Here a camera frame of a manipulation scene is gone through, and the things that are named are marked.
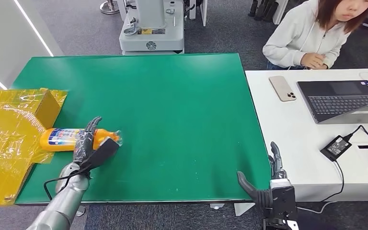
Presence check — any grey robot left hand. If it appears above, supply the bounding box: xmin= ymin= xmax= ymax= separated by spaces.
xmin=73 ymin=116 xmax=103 ymax=163

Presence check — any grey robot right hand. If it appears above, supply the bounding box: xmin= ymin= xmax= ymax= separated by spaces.
xmin=236 ymin=141 xmax=288 ymax=210

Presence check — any orange plastic bottle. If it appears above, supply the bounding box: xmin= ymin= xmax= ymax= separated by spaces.
xmin=40 ymin=127 xmax=123 ymax=152

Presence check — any yellow taped cardboard box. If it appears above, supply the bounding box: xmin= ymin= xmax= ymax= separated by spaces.
xmin=0 ymin=88 xmax=69 ymax=207

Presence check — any black power adapter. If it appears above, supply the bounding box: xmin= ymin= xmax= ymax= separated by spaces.
xmin=320 ymin=135 xmax=353 ymax=162

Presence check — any beige smartphone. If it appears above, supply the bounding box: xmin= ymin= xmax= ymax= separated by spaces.
xmin=268 ymin=75 xmax=297 ymax=102

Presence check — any dark grey laptop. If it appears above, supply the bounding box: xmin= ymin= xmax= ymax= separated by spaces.
xmin=297 ymin=80 xmax=368 ymax=125

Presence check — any metal chair base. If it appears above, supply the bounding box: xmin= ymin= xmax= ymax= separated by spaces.
xmin=100 ymin=0 xmax=120 ymax=15

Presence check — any person's right hand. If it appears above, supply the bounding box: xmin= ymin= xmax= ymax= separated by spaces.
xmin=299 ymin=52 xmax=328 ymax=70

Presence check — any person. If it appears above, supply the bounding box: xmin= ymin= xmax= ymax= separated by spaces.
xmin=262 ymin=0 xmax=368 ymax=70

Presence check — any white furniture panel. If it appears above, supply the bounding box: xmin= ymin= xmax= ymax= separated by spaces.
xmin=188 ymin=0 xmax=208 ymax=27

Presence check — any white desk leg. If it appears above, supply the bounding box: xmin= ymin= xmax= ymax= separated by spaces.
xmin=273 ymin=0 xmax=290 ymax=25

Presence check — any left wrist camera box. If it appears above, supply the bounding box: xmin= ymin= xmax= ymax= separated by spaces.
xmin=80 ymin=137 xmax=120 ymax=172

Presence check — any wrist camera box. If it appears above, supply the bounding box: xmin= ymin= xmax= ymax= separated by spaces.
xmin=80 ymin=137 xmax=120 ymax=172
xmin=269 ymin=178 xmax=298 ymax=223

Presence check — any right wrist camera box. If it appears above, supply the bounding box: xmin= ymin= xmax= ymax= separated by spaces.
xmin=269 ymin=178 xmax=298 ymax=223

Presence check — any white table bracket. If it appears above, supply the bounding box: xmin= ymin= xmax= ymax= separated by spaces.
xmin=233 ymin=202 xmax=256 ymax=217

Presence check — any white floor cable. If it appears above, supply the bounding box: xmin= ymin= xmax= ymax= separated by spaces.
xmin=297 ymin=201 xmax=327 ymax=214

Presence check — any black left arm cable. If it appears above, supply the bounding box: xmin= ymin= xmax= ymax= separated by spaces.
xmin=43 ymin=172 xmax=77 ymax=201

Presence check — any black mains cable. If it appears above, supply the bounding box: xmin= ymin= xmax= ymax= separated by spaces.
xmin=322 ymin=161 xmax=345 ymax=202

